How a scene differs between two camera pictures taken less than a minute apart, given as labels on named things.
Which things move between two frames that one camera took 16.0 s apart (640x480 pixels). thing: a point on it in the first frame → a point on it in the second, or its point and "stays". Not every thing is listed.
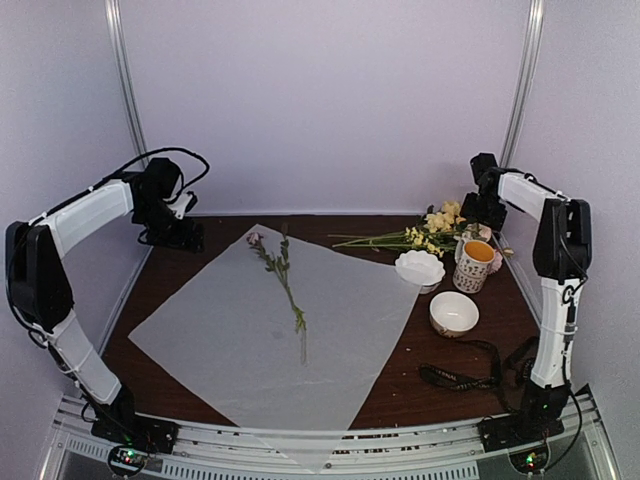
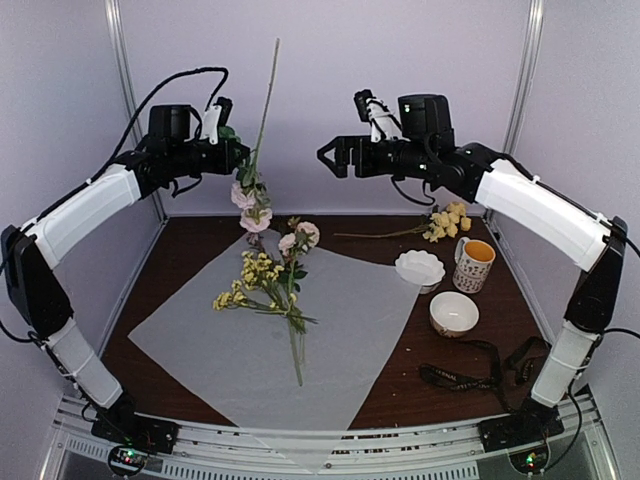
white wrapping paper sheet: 290,338 stays
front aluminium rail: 431,452 stays
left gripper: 180,239 → 226,163
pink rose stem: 497,260 → 306,235
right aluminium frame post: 529,64 stays
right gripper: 497,220 → 341,167
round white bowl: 452,314 stays
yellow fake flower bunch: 434,231 → 258,288
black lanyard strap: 522,358 stays
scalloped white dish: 423,268 stays
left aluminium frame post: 116,29 stays
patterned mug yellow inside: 473,260 stays
